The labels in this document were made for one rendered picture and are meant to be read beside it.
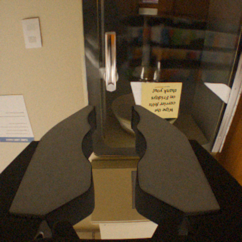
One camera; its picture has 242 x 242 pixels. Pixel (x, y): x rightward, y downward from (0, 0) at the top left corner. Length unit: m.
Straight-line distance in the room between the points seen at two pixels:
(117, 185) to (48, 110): 0.58
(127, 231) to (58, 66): 0.70
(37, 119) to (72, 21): 0.48
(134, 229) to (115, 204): 0.32
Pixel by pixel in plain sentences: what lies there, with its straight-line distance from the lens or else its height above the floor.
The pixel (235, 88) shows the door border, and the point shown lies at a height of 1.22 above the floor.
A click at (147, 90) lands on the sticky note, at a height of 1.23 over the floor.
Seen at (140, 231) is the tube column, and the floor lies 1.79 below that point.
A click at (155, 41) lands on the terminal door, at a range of 0.34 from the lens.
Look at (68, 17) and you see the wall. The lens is 0.78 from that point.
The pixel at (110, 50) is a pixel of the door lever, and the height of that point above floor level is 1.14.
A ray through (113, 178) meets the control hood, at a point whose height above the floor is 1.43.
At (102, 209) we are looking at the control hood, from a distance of 0.46.
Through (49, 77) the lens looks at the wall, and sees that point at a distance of 0.85.
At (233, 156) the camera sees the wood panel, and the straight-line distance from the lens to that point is 0.56.
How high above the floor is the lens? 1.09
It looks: 32 degrees up
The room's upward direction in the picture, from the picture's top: 179 degrees counter-clockwise
